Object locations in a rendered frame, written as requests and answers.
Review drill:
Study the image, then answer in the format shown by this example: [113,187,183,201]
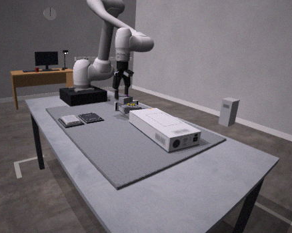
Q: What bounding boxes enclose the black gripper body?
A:
[117,61,129,77]

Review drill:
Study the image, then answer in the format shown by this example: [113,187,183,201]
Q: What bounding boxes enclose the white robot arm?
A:
[69,0,154,93]

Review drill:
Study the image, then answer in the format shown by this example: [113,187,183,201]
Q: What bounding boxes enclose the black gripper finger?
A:
[113,72,123,99]
[123,76,131,95]

